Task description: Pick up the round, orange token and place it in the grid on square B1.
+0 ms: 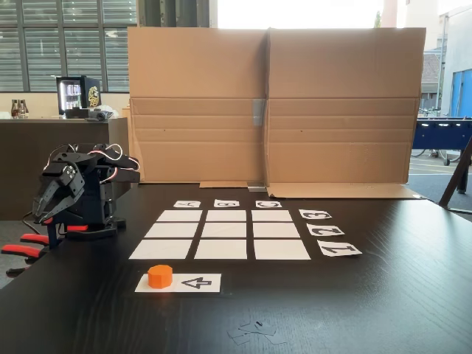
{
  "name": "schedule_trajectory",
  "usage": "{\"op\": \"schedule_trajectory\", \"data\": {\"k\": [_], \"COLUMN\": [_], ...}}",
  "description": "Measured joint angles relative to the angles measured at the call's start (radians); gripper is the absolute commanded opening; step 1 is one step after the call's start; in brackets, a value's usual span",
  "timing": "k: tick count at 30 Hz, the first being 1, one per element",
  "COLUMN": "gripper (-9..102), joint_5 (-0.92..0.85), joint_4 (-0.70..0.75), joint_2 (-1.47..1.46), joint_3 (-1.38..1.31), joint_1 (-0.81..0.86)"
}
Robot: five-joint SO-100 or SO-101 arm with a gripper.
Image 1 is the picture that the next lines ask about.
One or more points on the round orange token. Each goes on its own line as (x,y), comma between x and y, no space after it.
(160,278)

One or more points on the white paper grid square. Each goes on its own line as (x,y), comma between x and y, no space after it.
(171,230)
(220,249)
(224,230)
(226,215)
(282,249)
(272,215)
(180,215)
(276,230)
(160,249)

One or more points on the red and black clamp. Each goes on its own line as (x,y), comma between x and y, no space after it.
(26,252)

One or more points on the dark grey device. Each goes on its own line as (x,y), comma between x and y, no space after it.
(99,116)

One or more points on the white crumpled bag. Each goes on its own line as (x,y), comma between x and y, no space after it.
(110,110)

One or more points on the black mini fridge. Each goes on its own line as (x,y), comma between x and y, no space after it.
(90,96)

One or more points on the dark glass bottle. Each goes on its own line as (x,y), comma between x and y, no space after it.
(14,110)

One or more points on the paper sheet letter A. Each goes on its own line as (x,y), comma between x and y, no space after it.
(187,204)

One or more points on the paper sheet letter B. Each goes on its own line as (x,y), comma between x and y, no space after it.
(226,203)

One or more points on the white arrow paper sheet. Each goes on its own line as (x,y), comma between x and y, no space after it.
(212,283)

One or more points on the paper sheet letter C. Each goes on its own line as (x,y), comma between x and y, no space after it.
(268,204)

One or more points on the paper sheet number 3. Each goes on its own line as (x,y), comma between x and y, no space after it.
(315,214)

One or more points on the paper sheet number 2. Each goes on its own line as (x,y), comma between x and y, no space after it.
(325,229)

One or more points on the brown cardboard screen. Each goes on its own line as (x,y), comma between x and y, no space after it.
(332,110)

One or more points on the paper sheet number 1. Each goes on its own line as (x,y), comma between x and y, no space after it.
(339,250)

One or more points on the blue foosball table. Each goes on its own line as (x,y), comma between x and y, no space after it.
(442,136)

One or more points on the grey duct tape strip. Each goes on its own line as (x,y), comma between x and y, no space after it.
(256,187)
(259,112)

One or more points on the dark wooden frame leg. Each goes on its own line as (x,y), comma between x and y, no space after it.
(455,184)

